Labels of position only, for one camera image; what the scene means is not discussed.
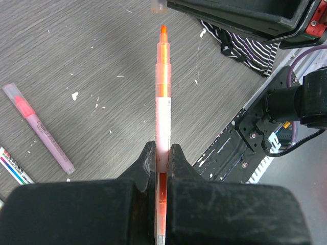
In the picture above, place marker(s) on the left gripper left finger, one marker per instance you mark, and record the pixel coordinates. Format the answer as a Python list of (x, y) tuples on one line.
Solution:
[(115, 211)]

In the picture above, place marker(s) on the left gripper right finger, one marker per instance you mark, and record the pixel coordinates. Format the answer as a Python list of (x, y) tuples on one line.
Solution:
[(209, 212)]

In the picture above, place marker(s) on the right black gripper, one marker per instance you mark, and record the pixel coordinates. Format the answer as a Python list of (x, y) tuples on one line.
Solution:
[(297, 24)]

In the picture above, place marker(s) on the white marker green end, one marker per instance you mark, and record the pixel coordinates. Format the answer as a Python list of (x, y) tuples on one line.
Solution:
[(14, 168)]

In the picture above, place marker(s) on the small clear pen cap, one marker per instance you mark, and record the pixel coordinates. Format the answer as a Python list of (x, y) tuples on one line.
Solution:
[(159, 6)]

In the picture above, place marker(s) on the orange white marker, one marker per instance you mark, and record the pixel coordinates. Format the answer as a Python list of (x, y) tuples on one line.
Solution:
[(163, 132)]

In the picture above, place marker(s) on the pink highlighter pen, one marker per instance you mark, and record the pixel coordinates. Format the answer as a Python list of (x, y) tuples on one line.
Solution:
[(36, 124)]

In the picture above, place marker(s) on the white marker lime end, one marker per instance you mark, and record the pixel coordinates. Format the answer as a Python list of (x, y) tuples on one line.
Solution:
[(1, 203)]

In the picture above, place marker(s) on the striped black white cloth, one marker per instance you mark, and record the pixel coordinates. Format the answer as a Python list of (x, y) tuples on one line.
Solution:
[(257, 56)]

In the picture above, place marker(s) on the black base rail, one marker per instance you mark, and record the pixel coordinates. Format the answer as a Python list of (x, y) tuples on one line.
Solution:
[(236, 152)]

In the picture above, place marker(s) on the blue slotted cable duct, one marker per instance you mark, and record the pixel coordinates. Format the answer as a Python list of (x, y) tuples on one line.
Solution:
[(260, 170)]

